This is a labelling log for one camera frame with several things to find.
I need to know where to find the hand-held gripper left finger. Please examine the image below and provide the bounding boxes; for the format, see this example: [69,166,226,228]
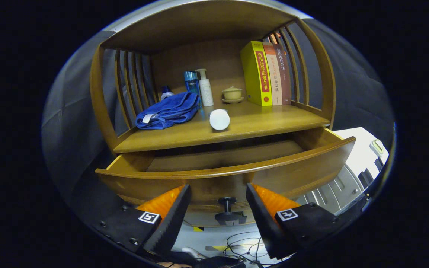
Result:
[95,184,192,261]

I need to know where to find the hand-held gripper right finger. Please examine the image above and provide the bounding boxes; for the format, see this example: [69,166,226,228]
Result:
[246,182,349,260]

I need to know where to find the wooden drawer with black knob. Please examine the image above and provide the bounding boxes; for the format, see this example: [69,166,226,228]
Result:
[95,127,357,227]

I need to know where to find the white and green tube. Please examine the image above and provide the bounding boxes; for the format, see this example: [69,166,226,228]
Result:
[209,109,231,131]

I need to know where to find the wooden countertop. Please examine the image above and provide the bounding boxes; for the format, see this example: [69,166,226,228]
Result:
[113,100,331,154]

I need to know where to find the white side cabinet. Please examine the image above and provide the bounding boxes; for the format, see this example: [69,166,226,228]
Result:
[296,127,390,216]

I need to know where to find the folded blue towel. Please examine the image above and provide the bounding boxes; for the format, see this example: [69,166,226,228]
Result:
[135,92,201,130]

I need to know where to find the white pump bottle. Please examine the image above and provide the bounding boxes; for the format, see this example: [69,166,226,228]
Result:
[195,68,214,107]

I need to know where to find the beige lidded tea bowl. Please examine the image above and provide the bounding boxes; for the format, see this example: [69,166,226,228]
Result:
[221,86,244,104]

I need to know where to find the tall blue box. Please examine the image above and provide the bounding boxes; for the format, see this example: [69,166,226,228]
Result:
[183,71,202,108]

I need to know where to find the brown book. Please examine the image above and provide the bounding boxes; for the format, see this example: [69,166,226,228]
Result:
[273,44,292,105]

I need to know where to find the orange and white book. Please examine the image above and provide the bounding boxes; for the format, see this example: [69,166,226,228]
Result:
[263,43,283,106]

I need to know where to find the thick yellow book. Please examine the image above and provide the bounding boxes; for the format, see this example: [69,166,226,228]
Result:
[240,41,273,107]

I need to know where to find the black backdrop cloth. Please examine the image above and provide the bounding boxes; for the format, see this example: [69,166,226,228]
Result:
[42,19,395,224]

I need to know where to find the black floor cables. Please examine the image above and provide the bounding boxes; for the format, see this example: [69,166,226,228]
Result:
[224,232,274,265]

